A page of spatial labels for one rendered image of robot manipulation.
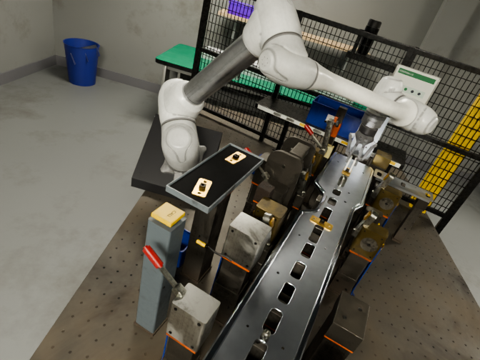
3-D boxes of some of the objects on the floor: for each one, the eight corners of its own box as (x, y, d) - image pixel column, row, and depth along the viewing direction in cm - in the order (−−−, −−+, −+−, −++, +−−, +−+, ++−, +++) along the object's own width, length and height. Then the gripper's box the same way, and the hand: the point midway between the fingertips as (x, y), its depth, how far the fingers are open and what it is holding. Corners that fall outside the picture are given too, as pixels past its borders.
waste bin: (108, 82, 432) (109, 42, 405) (92, 91, 397) (92, 48, 370) (76, 73, 431) (75, 32, 404) (57, 81, 397) (54, 38, 370)
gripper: (353, 121, 143) (331, 166, 156) (386, 133, 139) (361, 180, 152) (356, 116, 149) (334, 161, 162) (387, 128, 145) (363, 173, 158)
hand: (350, 163), depth 155 cm, fingers closed, pressing on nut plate
